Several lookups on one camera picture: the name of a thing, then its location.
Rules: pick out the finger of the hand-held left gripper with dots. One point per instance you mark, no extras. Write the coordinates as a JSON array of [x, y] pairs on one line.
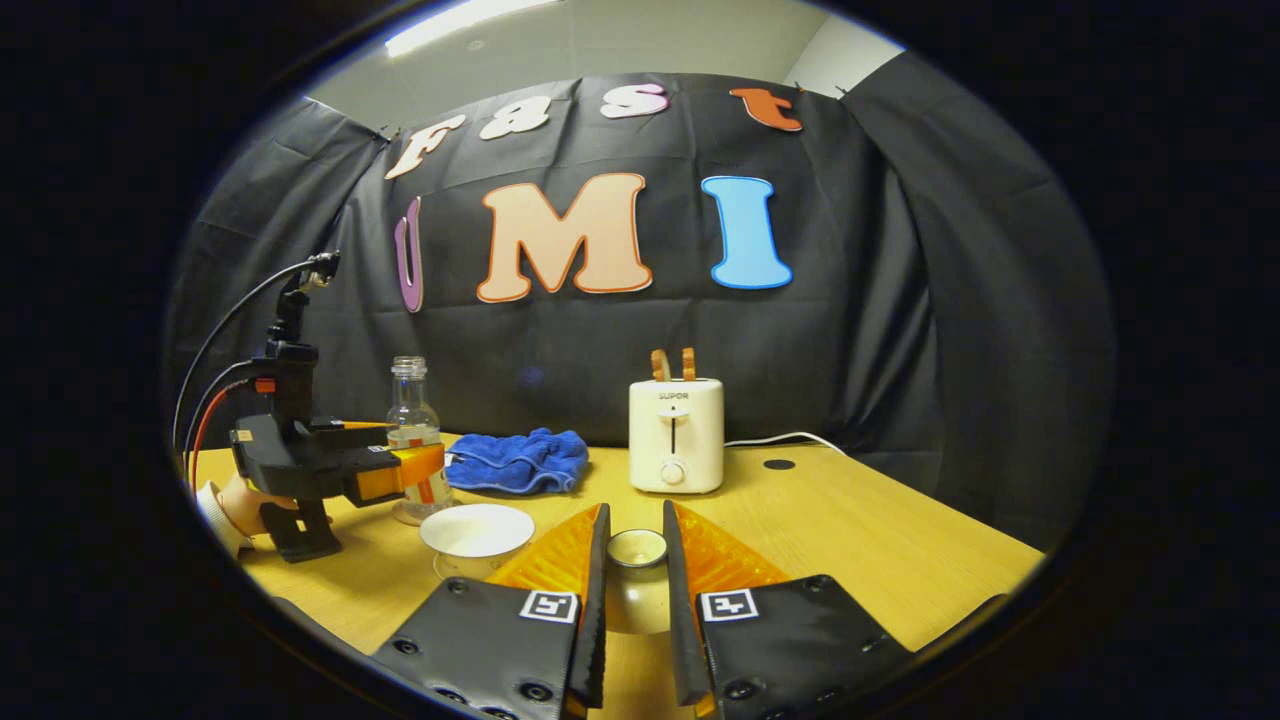
[[350, 425], [400, 472]]

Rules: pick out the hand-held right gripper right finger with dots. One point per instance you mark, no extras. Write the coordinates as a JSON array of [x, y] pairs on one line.
[[678, 620]]

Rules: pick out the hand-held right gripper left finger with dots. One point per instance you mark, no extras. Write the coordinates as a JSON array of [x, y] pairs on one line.
[[597, 620]]

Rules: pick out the clear glass water bottle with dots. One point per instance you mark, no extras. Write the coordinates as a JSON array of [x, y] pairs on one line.
[[412, 410]]

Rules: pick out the cream ceramic teacup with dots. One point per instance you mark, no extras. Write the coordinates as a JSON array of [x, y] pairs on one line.
[[475, 530]]

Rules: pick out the cream ceramic saucer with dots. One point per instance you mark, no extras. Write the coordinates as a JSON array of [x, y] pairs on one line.
[[446, 569]]

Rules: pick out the blue towel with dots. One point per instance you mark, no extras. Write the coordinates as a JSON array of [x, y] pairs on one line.
[[530, 462]]

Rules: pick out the white toaster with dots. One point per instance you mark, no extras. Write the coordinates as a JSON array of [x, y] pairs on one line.
[[650, 440]]

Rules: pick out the black backdrop cloth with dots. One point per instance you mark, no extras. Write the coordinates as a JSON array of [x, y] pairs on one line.
[[600, 340]]

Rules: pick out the toast bread slice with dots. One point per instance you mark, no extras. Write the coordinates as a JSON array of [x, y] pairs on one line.
[[660, 365], [689, 364]]

